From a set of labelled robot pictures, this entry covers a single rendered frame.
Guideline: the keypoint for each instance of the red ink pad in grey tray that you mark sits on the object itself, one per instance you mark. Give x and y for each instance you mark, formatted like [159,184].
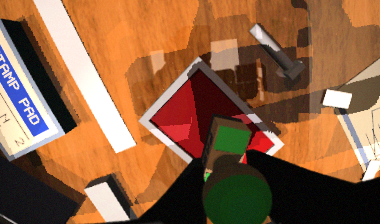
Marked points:
[181,116]

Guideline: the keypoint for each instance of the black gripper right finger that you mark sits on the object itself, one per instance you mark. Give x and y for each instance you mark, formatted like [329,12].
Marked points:
[302,196]

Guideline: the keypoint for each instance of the white flat bar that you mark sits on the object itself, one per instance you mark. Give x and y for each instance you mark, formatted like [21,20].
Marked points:
[84,73]

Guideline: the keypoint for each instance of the beige inspection card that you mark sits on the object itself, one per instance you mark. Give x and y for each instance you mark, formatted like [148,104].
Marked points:
[357,105]

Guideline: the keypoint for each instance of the stamp pad tin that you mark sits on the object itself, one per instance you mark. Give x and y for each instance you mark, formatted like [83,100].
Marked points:
[31,110]

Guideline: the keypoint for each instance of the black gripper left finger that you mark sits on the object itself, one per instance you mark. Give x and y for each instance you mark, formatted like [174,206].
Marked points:
[181,204]

